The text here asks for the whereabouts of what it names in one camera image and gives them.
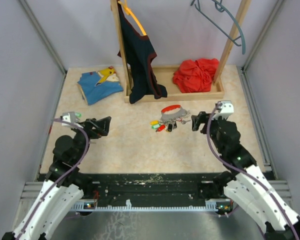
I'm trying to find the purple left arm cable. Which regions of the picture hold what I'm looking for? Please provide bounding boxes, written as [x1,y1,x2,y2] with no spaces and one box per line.
[14,118,91,240]

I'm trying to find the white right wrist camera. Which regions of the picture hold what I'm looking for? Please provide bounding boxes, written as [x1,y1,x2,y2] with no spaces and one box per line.
[212,100,235,120]

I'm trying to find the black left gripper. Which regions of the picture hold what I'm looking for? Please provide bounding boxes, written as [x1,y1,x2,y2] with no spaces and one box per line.
[71,116,111,163]

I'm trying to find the wooden clothes rack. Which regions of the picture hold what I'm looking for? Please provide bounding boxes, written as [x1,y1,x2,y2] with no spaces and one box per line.
[109,0,252,104]

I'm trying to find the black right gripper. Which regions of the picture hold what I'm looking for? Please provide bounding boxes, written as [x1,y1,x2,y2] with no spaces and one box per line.
[191,111,227,154]

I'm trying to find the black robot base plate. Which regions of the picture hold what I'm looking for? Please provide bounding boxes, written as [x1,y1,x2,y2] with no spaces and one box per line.
[37,170,276,208]

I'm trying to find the aluminium frame rail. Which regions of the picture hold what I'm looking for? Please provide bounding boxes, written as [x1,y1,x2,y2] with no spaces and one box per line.
[19,179,293,213]

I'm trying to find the navy tank top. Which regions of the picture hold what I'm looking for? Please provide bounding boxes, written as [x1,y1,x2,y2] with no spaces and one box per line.
[117,4,168,104]

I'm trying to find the red crumpled cloth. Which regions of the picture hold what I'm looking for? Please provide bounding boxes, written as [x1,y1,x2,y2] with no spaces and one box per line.
[172,58,219,93]

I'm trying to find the key with green tag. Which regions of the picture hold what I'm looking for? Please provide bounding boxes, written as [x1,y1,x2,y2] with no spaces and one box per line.
[75,112,82,118]

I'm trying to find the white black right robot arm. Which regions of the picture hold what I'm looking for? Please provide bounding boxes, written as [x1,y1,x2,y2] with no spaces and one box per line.
[191,111,300,240]

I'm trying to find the keys with coloured tags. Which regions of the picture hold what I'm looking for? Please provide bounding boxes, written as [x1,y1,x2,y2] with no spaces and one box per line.
[150,118,190,133]

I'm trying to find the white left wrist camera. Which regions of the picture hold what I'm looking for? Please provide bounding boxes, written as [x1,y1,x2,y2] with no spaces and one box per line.
[61,111,80,128]

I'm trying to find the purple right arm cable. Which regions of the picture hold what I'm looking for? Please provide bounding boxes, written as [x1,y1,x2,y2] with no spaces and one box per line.
[205,103,300,240]

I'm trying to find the metal key organizer red handle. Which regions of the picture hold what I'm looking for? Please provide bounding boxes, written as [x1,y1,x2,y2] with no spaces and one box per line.
[160,104,190,123]

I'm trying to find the orange clothes hanger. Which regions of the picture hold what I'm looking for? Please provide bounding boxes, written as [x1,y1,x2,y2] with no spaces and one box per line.
[117,0,147,36]

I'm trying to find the blue cartoon shirt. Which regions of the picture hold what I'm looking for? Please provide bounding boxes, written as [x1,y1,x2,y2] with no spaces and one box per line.
[77,66,124,106]

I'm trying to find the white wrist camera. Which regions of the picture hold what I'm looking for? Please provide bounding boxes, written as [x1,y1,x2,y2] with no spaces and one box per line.
[61,111,80,128]
[212,100,235,120]

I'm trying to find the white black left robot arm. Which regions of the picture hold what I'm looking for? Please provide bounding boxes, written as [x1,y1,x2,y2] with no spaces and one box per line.
[2,116,112,240]

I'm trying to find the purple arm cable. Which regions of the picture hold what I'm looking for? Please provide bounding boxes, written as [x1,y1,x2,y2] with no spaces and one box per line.
[14,118,91,240]
[205,103,300,240]

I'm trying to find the teal clothes hanger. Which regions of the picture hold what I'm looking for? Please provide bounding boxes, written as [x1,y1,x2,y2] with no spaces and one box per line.
[190,0,247,55]

